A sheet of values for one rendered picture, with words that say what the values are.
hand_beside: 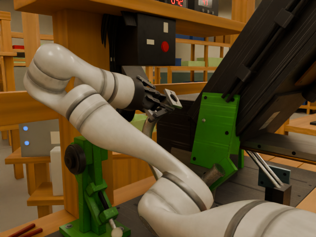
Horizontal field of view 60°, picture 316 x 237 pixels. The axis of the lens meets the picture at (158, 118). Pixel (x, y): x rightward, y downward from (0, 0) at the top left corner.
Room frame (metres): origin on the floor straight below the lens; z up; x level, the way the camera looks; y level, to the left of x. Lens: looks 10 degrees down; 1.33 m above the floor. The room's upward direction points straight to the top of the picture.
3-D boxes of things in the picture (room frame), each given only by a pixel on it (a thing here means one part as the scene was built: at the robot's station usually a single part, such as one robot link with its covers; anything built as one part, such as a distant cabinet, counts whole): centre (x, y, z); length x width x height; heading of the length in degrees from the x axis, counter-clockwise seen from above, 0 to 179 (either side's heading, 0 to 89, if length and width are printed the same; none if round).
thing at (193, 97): (1.03, -0.16, 1.07); 0.30 x 0.18 x 0.34; 135
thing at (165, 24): (0.93, 0.04, 1.42); 0.17 x 0.12 x 0.15; 135
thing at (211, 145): (0.76, -0.18, 1.17); 0.13 x 0.12 x 0.20; 135
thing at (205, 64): (6.81, -1.01, 1.14); 2.45 x 0.55 x 2.28; 130
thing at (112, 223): (0.62, 0.11, 0.96); 0.06 x 0.03 x 0.06; 45
